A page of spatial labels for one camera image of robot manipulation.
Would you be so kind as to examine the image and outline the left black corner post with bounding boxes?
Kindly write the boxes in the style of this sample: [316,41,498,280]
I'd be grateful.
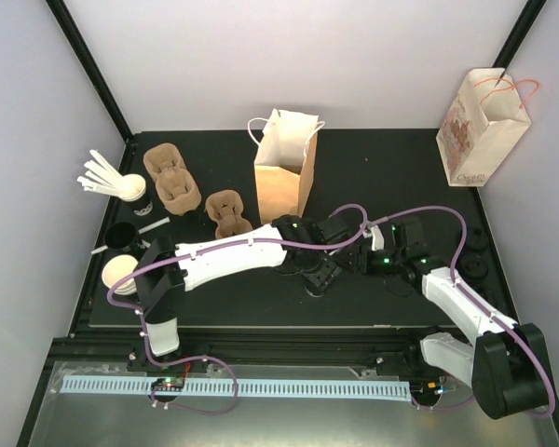
[46,0,133,142]

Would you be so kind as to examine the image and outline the white wrapped straw on table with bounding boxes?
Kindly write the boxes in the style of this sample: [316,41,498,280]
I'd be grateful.
[90,217,170,255]

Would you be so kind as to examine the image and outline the white printed paper bag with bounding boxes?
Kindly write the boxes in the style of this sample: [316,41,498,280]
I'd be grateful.
[436,68,540,187]

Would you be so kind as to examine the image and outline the bundle of white wrapped straws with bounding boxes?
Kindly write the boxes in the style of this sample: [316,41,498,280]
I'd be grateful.
[76,150,128,196]

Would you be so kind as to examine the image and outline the black paper cup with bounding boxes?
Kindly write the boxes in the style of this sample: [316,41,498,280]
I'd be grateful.
[104,222,144,253]

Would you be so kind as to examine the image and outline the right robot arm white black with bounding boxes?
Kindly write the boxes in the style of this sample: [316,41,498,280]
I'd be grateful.
[336,217,555,419]

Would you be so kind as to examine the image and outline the right black corner post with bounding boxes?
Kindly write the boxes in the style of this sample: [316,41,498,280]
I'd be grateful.
[492,0,547,70]

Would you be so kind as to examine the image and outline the black corner post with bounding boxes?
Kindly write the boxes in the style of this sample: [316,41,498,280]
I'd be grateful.
[492,0,547,70]
[46,0,133,142]

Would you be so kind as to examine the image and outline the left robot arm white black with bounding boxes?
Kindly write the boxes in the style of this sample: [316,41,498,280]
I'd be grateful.
[134,215,351,372]

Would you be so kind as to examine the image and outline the black aluminium frame rail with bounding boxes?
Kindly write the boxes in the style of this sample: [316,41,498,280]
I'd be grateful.
[48,326,467,375]

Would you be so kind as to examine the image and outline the brown paper bag white handles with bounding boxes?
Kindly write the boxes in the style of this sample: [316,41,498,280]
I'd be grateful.
[247,109,325,224]

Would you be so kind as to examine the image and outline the light blue cable duct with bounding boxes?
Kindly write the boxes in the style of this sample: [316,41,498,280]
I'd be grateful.
[60,375,412,402]

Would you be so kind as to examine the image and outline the paper cup holding stirrers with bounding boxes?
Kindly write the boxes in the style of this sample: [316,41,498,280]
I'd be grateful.
[119,173,153,217]

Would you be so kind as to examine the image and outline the small green circuit board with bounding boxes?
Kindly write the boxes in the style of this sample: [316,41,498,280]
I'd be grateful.
[151,377,184,392]

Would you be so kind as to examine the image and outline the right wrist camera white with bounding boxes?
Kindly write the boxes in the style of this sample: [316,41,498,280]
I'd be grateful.
[363,224,385,251]

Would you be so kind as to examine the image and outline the stacked brown pulp cup carriers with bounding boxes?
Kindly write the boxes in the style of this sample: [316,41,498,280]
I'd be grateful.
[143,142,201,216]

